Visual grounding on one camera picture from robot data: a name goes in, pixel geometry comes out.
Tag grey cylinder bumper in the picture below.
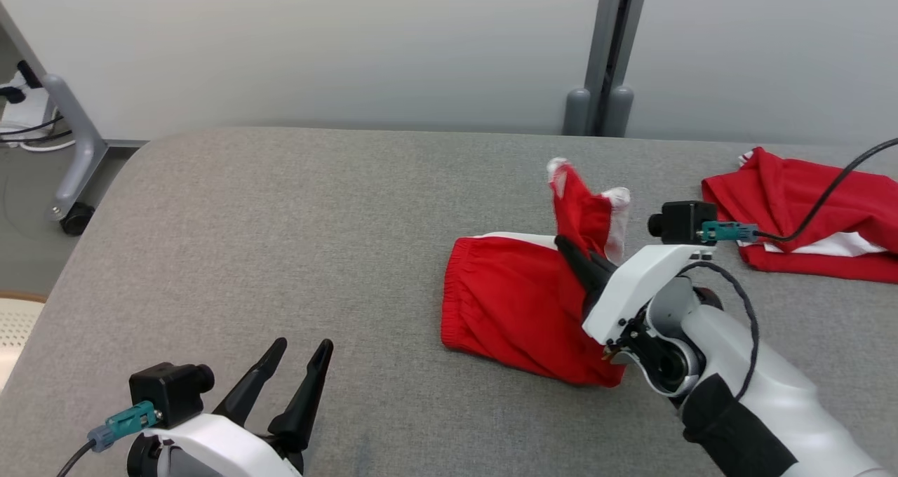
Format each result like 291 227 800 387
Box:
563 88 592 136
602 84 634 138

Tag black caster wheel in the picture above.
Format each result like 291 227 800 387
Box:
60 202 95 237

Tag black right camera cable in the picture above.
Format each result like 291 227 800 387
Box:
754 137 898 243

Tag black left camera cable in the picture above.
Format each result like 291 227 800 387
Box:
56 441 95 477

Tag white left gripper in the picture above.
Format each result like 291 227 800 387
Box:
158 337 335 477

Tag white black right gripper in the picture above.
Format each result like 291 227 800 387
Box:
554 235 718 347

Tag black camera cable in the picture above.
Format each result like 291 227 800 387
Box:
754 137 898 243
56 441 95 477

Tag grey metal cart leg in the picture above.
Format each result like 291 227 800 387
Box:
0 0 109 222

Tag teal left camera connector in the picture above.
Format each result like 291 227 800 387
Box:
87 401 159 453

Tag teal right camera connector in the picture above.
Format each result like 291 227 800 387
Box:
698 220 760 245

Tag black power cable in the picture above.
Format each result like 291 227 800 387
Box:
0 114 74 148

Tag teal camera connector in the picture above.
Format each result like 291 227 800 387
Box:
87 401 159 453
698 220 760 245

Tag white power strip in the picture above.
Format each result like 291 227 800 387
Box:
0 70 53 141

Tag grey metal post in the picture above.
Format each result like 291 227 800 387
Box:
584 0 652 137

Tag white perforated laundry basket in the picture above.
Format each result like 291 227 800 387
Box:
0 291 46 394

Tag red basketball jersey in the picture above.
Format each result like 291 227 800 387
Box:
702 146 898 285

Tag red shorts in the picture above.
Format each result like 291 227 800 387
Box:
441 156 632 388

